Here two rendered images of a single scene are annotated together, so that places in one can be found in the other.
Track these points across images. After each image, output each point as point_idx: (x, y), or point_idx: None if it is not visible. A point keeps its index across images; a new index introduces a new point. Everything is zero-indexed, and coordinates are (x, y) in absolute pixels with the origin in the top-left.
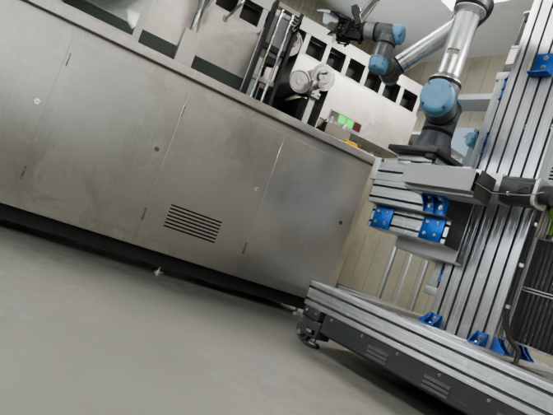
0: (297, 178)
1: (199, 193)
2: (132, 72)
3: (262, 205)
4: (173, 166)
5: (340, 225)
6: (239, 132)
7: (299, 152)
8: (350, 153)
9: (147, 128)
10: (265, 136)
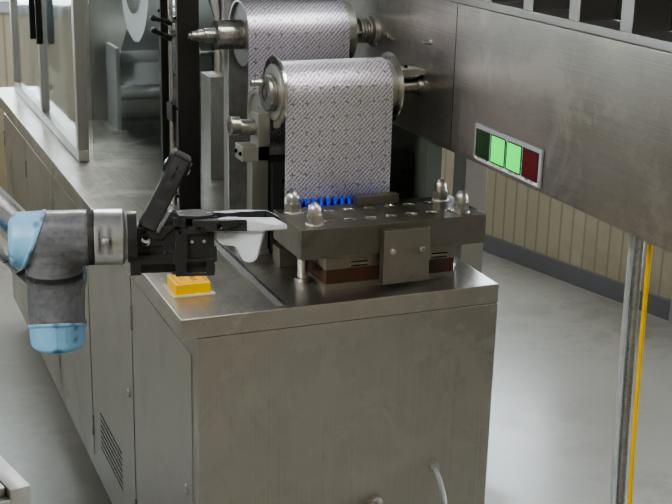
0: (147, 372)
1: (107, 396)
2: (68, 208)
3: (135, 427)
4: (94, 349)
5: (187, 494)
6: (110, 283)
7: (142, 315)
8: (159, 311)
9: None
10: (121, 285)
